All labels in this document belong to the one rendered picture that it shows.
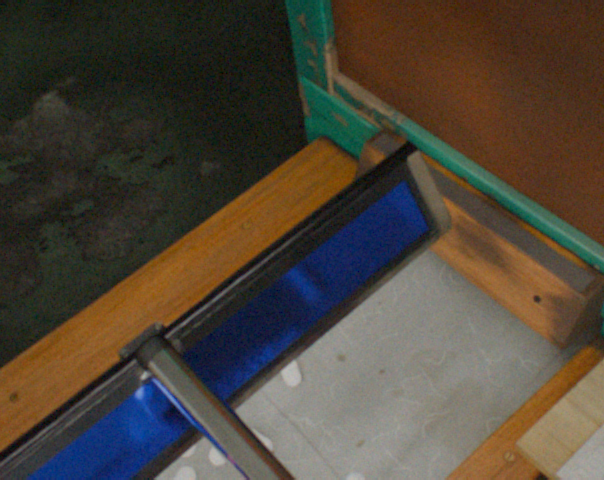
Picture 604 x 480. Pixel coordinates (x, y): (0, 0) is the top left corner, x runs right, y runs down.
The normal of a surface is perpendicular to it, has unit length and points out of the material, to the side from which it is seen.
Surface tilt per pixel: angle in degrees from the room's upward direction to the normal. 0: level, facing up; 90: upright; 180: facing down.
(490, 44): 90
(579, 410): 0
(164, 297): 0
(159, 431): 58
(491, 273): 66
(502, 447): 0
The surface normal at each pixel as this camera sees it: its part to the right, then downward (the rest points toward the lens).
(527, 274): -0.73, 0.28
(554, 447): -0.12, -0.60
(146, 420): 0.49, 0.15
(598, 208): -0.75, 0.58
